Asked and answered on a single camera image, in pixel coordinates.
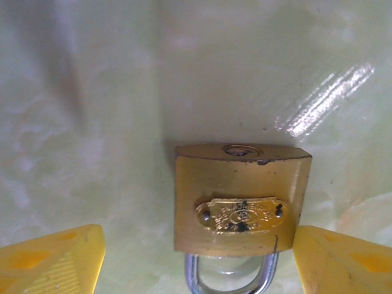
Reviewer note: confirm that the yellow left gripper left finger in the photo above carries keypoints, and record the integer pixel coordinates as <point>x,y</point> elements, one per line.
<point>52,263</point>

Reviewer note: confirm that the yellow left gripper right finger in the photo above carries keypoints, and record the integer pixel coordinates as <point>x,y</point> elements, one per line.
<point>346,263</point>

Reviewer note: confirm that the brass padlock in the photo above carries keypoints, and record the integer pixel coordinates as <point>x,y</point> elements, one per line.
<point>232,180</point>

